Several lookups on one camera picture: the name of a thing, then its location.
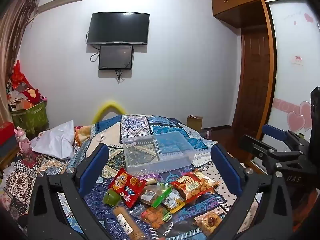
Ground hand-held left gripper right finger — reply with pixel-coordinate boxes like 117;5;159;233
210;143;293;240

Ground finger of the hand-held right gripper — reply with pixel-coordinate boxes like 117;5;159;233
262;124;312;153
238;134;300;166

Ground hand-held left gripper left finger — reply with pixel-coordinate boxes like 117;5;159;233
27;143;118;240

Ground red white peanut snack packet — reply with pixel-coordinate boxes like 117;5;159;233
170;169;220;204

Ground green jelly cup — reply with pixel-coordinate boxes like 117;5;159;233
102;189;122;207

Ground clear pastry packet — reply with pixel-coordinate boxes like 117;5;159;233
194;211;223;238

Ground small yellow snack packet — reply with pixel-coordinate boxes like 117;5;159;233
161;189;187;214

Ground brown cookie packet green trim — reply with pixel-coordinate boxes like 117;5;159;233
139;184;173;208

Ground clear plastic container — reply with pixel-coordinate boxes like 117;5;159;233
122;131;197;175

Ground round biscuit roll packet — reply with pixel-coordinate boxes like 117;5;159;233
112;205;145;240

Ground clear packet orange crackers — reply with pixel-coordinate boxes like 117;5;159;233
130;204;174;237

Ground orange floral blanket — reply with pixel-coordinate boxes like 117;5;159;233
74;125;92;147

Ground white plastic bag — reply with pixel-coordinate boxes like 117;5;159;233
31;120;75;159

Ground cardboard box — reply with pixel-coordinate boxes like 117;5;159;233
187;114;203;132

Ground brown wooden door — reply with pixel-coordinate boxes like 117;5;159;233
232;29;273;131

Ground yellow foam arch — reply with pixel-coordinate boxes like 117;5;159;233
91;100;129;124

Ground pink plush toy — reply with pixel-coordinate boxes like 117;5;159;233
14;127;32;156

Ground green storage box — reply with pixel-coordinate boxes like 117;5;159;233
11;101;49;140

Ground red flat box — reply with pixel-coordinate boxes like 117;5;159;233
0;122;15;146

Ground white sliding door pink hearts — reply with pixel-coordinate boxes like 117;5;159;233
252;0;320;174

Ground pile of red decorations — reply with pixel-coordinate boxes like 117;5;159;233
6;60;48;111

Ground wooden wardrobe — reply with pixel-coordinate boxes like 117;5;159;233
211;0;303;30

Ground beige pink curtain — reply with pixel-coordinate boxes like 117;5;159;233
0;0;38;117

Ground small black wall monitor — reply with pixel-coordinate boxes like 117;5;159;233
98;45;134;70

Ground large black wall television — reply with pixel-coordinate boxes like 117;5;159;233
87;12;150;46

